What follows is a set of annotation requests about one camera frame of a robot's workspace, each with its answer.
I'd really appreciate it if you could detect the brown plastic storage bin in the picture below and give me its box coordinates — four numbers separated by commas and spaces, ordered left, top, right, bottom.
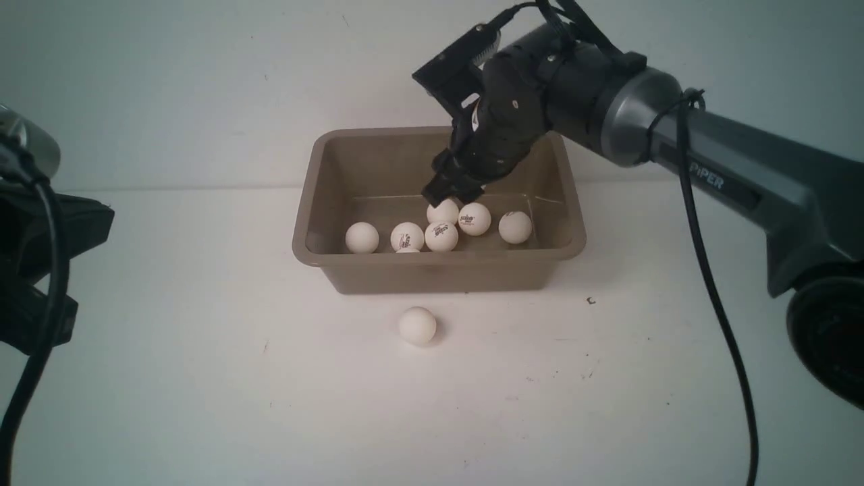
292, 127, 587, 294

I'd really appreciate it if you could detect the white ball with logo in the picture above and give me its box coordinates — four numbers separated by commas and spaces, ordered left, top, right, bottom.
424, 221, 459, 252

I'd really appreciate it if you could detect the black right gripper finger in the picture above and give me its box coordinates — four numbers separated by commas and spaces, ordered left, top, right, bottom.
458, 184, 486, 205
421, 172, 465, 207

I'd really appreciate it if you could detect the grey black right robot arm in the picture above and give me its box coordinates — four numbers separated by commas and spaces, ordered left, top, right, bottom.
412, 20, 863, 407

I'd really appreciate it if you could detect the black right camera cable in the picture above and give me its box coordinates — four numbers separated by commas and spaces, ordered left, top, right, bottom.
648, 88, 760, 486

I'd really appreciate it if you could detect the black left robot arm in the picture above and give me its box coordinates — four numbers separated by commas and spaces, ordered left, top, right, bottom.
1, 105, 115, 356

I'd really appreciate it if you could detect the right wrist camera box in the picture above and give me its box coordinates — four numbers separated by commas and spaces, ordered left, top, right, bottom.
412, 24, 501, 119

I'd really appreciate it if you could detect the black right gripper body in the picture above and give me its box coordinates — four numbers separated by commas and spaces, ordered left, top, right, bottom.
434, 52, 549, 185

